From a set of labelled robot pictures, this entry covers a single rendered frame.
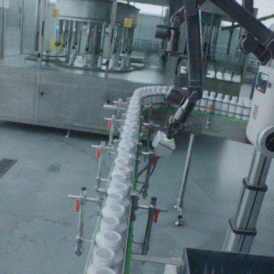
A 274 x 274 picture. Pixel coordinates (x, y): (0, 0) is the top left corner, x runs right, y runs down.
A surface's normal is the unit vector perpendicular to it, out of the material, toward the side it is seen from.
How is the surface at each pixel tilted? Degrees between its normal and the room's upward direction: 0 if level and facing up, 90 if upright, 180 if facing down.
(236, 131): 90
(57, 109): 91
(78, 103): 90
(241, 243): 90
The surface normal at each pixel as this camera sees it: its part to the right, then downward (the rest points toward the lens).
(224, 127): -0.34, 0.25
